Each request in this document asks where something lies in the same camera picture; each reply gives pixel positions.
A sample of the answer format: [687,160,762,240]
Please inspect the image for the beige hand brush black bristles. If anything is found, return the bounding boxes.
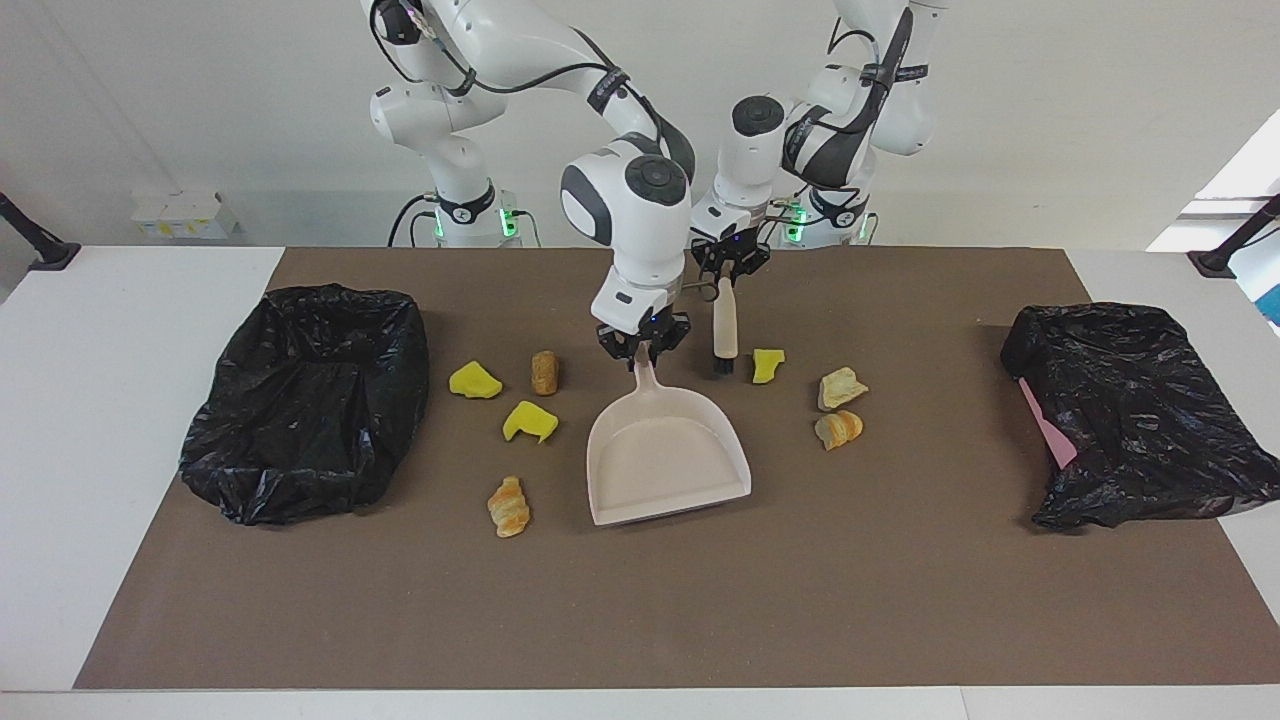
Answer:
[712,275,740,376]

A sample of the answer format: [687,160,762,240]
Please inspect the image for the beige plastic dustpan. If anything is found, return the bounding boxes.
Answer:
[586,355,753,527]

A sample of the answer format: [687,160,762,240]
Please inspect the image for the notched yellow sponge piece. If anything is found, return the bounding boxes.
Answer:
[502,400,560,444]

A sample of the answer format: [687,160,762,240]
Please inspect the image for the beige torn bread piece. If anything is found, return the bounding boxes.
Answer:
[818,367,869,412]

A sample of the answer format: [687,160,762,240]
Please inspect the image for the yellow sponge wedge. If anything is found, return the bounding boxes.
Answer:
[449,361,504,400]

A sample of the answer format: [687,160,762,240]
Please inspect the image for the small golden croissant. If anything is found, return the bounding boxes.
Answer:
[815,410,864,451]

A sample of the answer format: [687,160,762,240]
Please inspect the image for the long twisted croissant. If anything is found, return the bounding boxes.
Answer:
[487,475,531,539]

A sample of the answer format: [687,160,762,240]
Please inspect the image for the open black trash bag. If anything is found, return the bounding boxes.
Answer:
[179,284,431,527]

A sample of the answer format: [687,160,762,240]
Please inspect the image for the pink plastic bin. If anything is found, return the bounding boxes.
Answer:
[1018,378,1079,469]

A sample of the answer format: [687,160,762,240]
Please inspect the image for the black bag over pink bin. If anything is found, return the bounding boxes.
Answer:
[1001,303,1280,532]

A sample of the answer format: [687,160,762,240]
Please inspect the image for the brown table mat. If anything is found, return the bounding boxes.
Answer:
[75,247,1280,690]

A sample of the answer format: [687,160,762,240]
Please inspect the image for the black stand pole with base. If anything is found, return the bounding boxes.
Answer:
[0,192,81,272]
[1188,195,1280,279]

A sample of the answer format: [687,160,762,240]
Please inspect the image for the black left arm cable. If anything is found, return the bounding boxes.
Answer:
[780,10,916,191]

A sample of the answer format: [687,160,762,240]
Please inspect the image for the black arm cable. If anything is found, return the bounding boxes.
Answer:
[368,0,691,181]
[780,10,916,191]

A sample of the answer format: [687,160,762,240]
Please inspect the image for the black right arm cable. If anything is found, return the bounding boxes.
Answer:
[368,0,691,181]

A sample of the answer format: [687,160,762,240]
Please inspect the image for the black base cable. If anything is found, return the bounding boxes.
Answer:
[388,195,441,248]

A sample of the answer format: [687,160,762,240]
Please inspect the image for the white wall box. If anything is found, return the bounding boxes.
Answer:
[131,192,239,241]

